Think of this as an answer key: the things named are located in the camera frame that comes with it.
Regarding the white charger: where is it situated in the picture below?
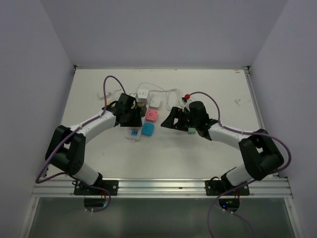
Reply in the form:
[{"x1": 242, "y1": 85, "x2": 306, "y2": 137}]
[{"x1": 149, "y1": 95, "x2": 162, "y2": 110}]

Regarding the dark green dragon charger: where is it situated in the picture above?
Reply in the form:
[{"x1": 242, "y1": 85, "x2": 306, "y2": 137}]
[{"x1": 137, "y1": 102, "x2": 147, "y2": 111}]

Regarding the white cube socket adapter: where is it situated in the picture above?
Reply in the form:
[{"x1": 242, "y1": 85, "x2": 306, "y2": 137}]
[{"x1": 137, "y1": 89, "x2": 151, "y2": 104}]

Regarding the white power strip cord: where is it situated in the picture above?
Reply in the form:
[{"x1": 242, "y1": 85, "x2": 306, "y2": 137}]
[{"x1": 136, "y1": 83, "x2": 189, "y2": 112}]

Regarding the silver honor charger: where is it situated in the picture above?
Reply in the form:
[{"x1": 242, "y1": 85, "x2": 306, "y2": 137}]
[{"x1": 97, "y1": 92, "x2": 105, "y2": 100}]

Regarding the white power strip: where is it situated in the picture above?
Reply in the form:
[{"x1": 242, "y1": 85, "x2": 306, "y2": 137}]
[{"x1": 124, "y1": 104, "x2": 148, "y2": 142}]

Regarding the blue charger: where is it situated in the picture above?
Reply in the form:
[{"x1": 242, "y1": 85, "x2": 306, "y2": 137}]
[{"x1": 141, "y1": 122, "x2": 155, "y2": 136}]

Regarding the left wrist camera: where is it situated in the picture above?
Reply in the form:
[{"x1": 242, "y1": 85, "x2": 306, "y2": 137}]
[{"x1": 129, "y1": 93, "x2": 138, "y2": 99}]

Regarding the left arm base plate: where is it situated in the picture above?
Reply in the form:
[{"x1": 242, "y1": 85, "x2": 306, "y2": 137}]
[{"x1": 72, "y1": 179, "x2": 118, "y2": 196}]

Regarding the mint green charger plug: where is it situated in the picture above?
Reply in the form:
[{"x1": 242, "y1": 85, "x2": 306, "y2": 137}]
[{"x1": 187, "y1": 127, "x2": 197, "y2": 135}]

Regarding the aluminium frame rail right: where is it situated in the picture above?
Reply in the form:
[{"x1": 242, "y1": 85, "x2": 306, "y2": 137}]
[{"x1": 239, "y1": 66, "x2": 293, "y2": 199}]

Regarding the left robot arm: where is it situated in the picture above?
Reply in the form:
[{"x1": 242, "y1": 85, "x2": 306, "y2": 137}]
[{"x1": 45, "y1": 93, "x2": 142, "y2": 195}]

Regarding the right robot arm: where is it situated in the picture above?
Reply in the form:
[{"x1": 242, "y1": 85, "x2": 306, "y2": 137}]
[{"x1": 161, "y1": 101, "x2": 284, "y2": 195}]

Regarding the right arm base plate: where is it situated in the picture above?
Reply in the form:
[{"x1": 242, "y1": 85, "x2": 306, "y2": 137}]
[{"x1": 205, "y1": 177, "x2": 250, "y2": 196}]

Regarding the aluminium front rail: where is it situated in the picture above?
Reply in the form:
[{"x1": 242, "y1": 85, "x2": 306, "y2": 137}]
[{"x1": 31, "y1": 178, "x2": 293, "y2": 198}]

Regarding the pink charger plug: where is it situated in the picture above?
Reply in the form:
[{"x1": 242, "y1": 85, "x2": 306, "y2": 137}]
[{"x1": 145, "y1": 109, "x2": 158, "y2": 122}]

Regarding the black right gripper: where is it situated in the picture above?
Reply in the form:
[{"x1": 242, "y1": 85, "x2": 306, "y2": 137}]
[{"x1": 161, "y1": 107, "x2": 199, "y2": 132}]

